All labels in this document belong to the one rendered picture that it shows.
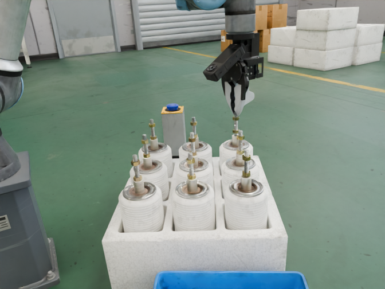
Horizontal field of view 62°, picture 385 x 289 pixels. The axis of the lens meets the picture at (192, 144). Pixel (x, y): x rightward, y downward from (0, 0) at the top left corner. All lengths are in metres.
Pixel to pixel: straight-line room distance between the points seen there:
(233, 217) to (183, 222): 0.11
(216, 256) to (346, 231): 0.46
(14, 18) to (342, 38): 3.01
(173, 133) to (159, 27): 4.99
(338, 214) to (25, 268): 0.89
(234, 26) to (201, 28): 5.52
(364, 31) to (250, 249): 3.16
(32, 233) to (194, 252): 0.39
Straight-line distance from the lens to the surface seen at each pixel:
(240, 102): 0.85
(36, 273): 0.92
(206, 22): 6.38
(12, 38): 0.87
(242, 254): 0.72
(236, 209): 0.69
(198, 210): 0.68
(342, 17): 3.41
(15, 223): 0.83
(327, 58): 3.33
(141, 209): 0.69
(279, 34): 3.75
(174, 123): 1.04
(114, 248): 0.73
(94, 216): 1.14
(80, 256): 1.00
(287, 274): 0.72
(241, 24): 0.82
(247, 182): 0.69
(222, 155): 0.91
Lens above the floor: 0.62
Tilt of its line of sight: 23 degrees down
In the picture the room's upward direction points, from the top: 4 degrees counter-clockwise
